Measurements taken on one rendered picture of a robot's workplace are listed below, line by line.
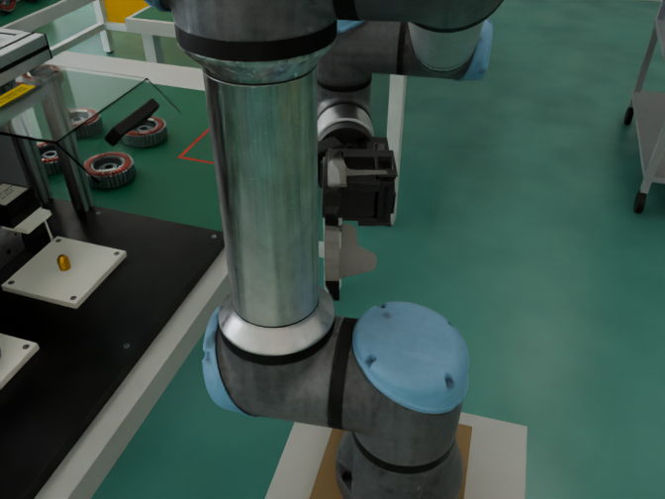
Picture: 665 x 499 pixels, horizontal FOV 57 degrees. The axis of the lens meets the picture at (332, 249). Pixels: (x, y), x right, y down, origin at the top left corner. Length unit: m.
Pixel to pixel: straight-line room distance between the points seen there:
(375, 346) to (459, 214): 2.08
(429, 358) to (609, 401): 1.48
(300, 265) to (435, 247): 1.93
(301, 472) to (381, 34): 0.57
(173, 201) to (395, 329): 0.83
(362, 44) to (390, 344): 0.37
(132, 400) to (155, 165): 0.69
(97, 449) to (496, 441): 0.55
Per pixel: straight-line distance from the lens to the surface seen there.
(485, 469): 0.89
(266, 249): 0.52
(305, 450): 0.88
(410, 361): 0.59
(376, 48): 0.79
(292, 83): 0.45
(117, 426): 0.95
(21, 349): 1.06
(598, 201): 2.92
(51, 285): 1.16
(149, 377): 1.00
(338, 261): 0.69
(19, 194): 1.15
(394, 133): 2.31
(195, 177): 1.44
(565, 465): 1.87
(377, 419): 0.62
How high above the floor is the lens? 1.48
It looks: 38 degrees down
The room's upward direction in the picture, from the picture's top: straight up
